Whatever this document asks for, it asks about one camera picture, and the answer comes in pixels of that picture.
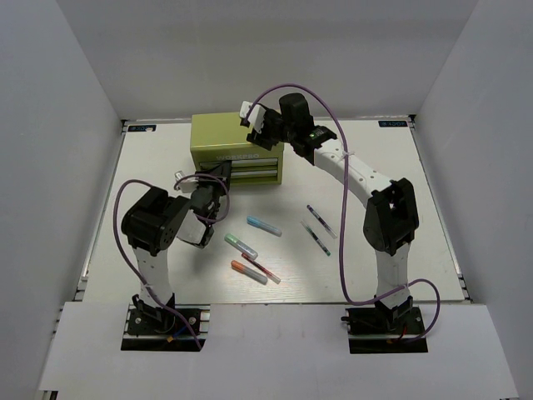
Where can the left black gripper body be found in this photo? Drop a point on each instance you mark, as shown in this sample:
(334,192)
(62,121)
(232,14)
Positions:
(209,183)

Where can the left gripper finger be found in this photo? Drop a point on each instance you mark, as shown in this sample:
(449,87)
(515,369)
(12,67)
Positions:
(221,170)
(227,199)

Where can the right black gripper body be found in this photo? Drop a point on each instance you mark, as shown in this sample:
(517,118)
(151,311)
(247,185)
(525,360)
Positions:
(274,126)

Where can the green metal drawer box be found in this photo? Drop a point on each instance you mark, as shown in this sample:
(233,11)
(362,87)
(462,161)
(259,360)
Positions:
(219,137)

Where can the blue highlighter marker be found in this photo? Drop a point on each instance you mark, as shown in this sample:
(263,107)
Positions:
(264,226)

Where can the orange highlighter marker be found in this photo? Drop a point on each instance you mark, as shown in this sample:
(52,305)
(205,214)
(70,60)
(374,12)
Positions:
(244,270)

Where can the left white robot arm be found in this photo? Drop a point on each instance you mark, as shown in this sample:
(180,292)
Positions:
(157,219)

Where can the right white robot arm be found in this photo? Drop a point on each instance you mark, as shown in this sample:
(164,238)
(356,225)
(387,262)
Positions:
(391,216)

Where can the green highlighter marker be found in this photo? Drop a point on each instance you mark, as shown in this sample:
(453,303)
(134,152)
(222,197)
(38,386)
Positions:
(240,246)

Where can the red gel pen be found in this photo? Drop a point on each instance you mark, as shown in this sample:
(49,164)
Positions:
(256,264)

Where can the purple gel pen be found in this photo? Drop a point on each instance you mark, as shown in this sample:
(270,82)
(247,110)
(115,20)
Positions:
(321,220)

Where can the left blue corner label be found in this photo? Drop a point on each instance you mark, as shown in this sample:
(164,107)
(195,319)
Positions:
(142,128)

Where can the blue corner label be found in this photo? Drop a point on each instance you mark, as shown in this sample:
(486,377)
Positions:
(392,123)
(142,128)

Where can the green gel pen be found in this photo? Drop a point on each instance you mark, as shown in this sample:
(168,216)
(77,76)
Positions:
(315,238)

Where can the right blue corner label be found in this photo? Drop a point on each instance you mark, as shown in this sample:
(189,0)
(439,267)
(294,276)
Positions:
(392,123)

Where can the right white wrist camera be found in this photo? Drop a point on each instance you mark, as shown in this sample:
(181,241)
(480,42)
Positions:
(252,116)

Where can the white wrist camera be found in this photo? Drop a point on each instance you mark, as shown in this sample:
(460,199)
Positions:
(252,116)
(185,183)

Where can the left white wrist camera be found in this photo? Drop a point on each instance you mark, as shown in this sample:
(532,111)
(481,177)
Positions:
(185,183)

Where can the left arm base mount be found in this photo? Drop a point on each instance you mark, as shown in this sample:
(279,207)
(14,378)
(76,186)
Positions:
(144,334)

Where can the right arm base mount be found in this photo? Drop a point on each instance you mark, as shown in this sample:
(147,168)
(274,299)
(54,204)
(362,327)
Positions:
(369,333)

